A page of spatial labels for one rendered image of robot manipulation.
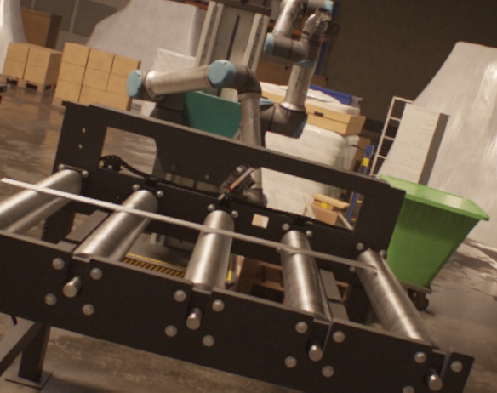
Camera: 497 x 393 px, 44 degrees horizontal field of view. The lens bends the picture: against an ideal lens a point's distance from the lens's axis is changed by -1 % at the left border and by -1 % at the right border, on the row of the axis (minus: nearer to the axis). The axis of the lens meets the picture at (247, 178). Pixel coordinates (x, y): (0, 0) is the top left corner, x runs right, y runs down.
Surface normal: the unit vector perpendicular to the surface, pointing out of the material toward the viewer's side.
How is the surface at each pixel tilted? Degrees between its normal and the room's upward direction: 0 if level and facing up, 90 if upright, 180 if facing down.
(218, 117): 90
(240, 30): 90
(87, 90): 90
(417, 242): 101
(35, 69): 90
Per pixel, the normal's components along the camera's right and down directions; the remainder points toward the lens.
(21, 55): 0.01, 0.18
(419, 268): -0.21, 0.31
